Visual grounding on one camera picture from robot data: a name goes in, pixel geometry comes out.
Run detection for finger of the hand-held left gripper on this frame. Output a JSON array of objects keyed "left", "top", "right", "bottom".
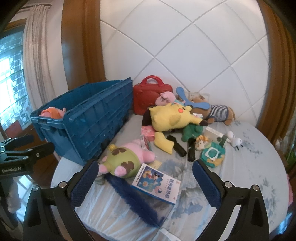
[
  {"left": 0, "top": 135, "right": 35, "bottom": 150},
  {"left": 0, "top": 142, "right": 55, "bottom": 163}
]

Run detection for white and green box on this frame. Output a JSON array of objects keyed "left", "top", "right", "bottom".
[{"left": 205, "top": 126, "right": 228, "bottom": 147}]

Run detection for black cylinder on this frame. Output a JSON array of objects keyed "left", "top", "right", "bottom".
[
  {"left": 167, "top": 135, "right": 187, "bottom": 157},
  {"left": 187, "top": 139, "right": 197, "bottom": 162}
]

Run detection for red toy suitcase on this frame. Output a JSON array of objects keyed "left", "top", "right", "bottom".
[{"left": 133, "top": 76, "right": 173, "bottom": 115}]

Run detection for white curtain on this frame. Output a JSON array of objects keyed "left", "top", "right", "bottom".
[{"left": 23, "top": 5, "right": 58, "bottom": 107}]

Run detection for red green toothpaste box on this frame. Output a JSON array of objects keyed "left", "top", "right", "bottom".
[{"left": 140, "top": 134, "right": 151, "bottom": 151}]

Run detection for cream plush with yellow cloth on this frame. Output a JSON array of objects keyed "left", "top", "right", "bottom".
[{"left": 194, "top": 136, "right": 210, "bottom": 151}]

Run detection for pink star plush green shorts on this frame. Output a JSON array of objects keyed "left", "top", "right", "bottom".
[{"left": 98, "top": 139, "right": 156, "bottom": 178}]

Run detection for green plush toy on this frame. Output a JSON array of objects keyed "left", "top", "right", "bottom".
[{"left": 181, "top": 124, "right": 205, "bottom": 142}]

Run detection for light blue floral bed sheet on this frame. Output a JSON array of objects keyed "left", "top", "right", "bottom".
[{"left": 50, "top": 113, "right": 292, "bottom": 241}]

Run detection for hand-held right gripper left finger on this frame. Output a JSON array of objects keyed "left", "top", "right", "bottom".
[{"left": 22, "top": 159, "right": 100, "bottom": 241}]

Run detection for pink tissue box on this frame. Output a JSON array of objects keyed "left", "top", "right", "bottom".
[{"left": 141, "top": 126, "right": 158, "bottom": 142}]

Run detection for colourful picture box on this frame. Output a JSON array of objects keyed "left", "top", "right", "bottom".
[{"left": 131, "top": 163, "right": 181, "bottom": 205}]

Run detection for dark blue feather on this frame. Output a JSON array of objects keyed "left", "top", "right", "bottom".
[{"left": 103, "top": 175, "right": 166, "bottom": 229}]

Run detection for pink and orange plush toy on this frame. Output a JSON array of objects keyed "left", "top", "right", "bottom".
[{"left": 39, "top": 107, "right": 67, "bottom": 119}]

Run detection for person's left hand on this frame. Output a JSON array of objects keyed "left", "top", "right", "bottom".
[{"left": 6, "top": 179, "right": 23, "bottom": 213}]

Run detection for window with patterned glass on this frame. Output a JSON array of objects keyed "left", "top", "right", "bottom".
[{"left": 0, "top": 30, "right": 31, "bottom": 130}]

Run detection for brown dog plush striped shirt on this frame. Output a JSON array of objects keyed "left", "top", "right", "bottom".
[{"left": 191, "top": 96, "right": 236, "bottom": 126}]

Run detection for green and white wipes pack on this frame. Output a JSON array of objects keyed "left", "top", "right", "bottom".
[{"left": 200, "top": 141, "right": 226, "bottom": 167}]

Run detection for small white animal toy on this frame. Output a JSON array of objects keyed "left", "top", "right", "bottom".
[{"left": 225, "top": 131, "right": 243, "bottom": 151}]

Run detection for blue plastic crate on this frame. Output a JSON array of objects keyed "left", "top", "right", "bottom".
[{"left": 31, "top": 77, "right": 134, "bottom": 166}]

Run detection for pink pig plush toy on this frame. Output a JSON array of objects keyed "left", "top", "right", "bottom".
[{"left": 154, "top": 91, "right": 176, "bottom": 107}]

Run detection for brown wooden post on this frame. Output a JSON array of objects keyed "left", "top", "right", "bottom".
[
  {"left": 61, "top": 0, "right": 107, "bottom": 91},
  {"left": 255, "top": 0, "right": 296, "bottom": 144}
]

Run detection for yellow mouse plush toy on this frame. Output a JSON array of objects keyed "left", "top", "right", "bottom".
[{"left": 142, "top": 103, "right": 208, "bottom": 154}]

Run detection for white padded headboard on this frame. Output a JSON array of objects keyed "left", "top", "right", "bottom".
[{"left": 99, "top": 0, "right": 272, "bottom": 126}]

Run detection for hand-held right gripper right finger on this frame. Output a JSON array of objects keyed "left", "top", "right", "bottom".
[{"left": 192, "top": 159, "right": 271, "bottom": 241}]

